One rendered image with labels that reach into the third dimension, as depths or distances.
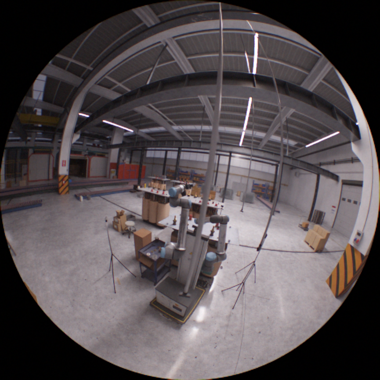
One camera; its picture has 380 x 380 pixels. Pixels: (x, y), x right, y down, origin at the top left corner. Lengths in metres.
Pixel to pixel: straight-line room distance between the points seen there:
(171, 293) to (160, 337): 1.04
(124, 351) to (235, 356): 1.68
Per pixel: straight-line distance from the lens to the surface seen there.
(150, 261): 2.39
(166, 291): 1.93
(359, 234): 4.72
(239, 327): 2.85
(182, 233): 1.22
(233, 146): 10.26
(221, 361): 2.64
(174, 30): 6.44
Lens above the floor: 2.50
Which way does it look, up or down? 9 degrees down
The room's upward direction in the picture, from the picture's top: 8 degrees clockwise
